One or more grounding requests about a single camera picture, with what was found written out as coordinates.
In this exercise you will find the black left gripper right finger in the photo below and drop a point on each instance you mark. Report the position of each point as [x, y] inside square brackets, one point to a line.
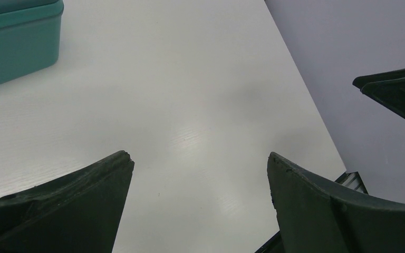
[315, 214]

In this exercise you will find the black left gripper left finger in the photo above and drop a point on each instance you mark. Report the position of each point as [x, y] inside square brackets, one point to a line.
[78, 212]

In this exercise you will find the teal medicine kit box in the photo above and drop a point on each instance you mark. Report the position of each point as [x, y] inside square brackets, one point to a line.
[29, 37]

